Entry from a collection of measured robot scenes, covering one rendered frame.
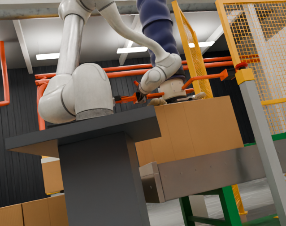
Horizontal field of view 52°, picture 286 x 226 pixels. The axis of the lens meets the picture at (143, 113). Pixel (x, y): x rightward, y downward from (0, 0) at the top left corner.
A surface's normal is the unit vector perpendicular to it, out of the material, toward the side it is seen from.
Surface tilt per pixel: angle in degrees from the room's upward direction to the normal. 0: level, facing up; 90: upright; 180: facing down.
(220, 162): 90
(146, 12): 100
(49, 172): 90
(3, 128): 90
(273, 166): 90
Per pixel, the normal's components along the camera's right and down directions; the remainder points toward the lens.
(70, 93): -0.64, -0.09
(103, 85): 0.64, -0.34
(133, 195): -0.10, -0.21
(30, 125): 0.24, -0.27
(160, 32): -0.14, -0.42
